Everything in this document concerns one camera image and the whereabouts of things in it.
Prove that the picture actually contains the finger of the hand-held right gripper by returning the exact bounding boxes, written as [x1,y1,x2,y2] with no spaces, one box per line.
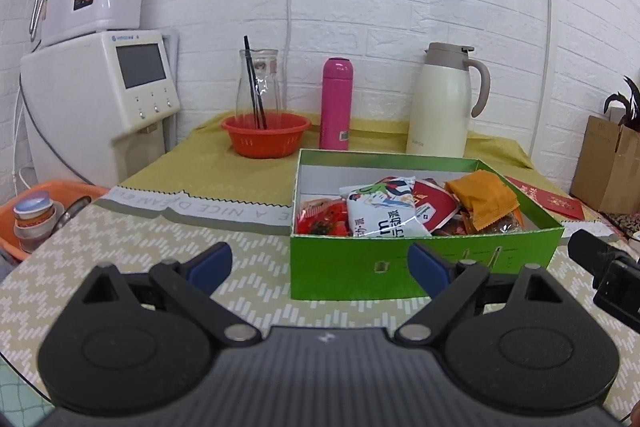
[567,229,626,281]
[592,256,640,334]

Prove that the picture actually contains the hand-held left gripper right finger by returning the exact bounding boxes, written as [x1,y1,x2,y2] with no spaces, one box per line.
[394,242,574,346]

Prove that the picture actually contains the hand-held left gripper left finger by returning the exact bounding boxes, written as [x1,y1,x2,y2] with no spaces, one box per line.
[75,242,262,344]

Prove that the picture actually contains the large red snack packet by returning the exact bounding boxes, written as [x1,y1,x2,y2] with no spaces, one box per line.
[412,179,461,232]

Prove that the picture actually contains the white blue-print snack packet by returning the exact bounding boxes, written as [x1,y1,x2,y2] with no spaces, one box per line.
[339,176,432,239]

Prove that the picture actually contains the green cardboard box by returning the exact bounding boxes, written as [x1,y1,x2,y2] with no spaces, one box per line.
[290,149,566,302]

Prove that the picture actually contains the orange-edged brown cake packet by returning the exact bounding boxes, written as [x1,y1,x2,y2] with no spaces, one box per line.
[461,211,527,236]

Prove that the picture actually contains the orange snack packet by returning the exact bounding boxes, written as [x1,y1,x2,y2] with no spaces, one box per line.
[444,170,521,231]

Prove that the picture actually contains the red dark-print snack packet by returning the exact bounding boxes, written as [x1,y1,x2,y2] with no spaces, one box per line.
[294,198,351,238]

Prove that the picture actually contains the red envelope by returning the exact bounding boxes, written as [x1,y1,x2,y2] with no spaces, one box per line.
[505,176,585,221]

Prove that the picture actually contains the herringbone table mat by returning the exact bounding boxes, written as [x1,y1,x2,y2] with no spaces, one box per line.
[0,186,640,427]

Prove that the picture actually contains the large cardboard box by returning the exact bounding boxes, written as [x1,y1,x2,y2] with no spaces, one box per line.
[570,114,640,216]

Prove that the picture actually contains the olive tablecloth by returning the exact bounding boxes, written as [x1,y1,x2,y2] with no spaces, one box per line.
[119,111,537,208]

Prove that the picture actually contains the red plastic basket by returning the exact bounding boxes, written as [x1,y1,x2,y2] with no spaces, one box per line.
[221,113,312,160]

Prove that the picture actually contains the dark red plant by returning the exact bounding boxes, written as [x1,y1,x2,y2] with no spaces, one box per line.
[602,76,640,128]

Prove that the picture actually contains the white thermos jug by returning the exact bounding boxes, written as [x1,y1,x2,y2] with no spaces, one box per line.
[406,43,491,158]

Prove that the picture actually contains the round lidded tub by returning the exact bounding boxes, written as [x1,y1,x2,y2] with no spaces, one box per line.
[12,190,66,254]

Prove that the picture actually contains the pink bottle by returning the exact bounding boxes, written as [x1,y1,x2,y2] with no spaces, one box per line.
[319,57,355,152]

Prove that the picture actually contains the black chopsticks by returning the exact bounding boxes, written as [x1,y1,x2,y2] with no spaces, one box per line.
[243,36,266,130]

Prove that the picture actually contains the orange basin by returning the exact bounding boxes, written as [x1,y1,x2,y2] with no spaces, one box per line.
[0,179,109,264]

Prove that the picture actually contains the glass carafe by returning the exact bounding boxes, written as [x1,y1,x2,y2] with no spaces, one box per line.
[235,49,281,131]

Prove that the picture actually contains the white water dispenser with screen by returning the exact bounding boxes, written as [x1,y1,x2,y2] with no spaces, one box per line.
[20,29,181,188]

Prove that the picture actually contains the white wall pipe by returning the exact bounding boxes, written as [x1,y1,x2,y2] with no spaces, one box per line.
[531,0,554,148]

